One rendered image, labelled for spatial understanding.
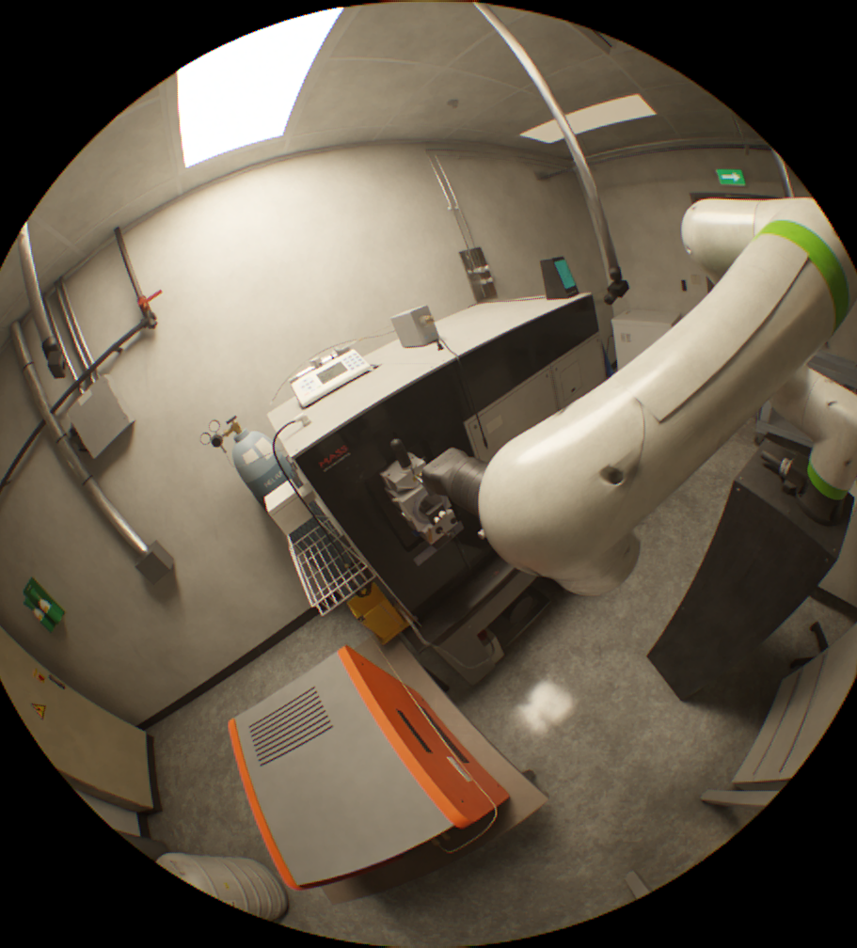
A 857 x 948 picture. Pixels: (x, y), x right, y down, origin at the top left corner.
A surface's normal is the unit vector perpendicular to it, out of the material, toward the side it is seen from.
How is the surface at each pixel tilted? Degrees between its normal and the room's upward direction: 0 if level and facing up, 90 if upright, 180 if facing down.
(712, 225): 74
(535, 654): 0
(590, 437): 28
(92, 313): 90
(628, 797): 0
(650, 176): 90
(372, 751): 0
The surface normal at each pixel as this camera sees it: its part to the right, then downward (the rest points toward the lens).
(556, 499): -0.37, -0.08
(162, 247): 0.55, 0.30
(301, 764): -0.35, -0.77
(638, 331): -0.76, 0.57
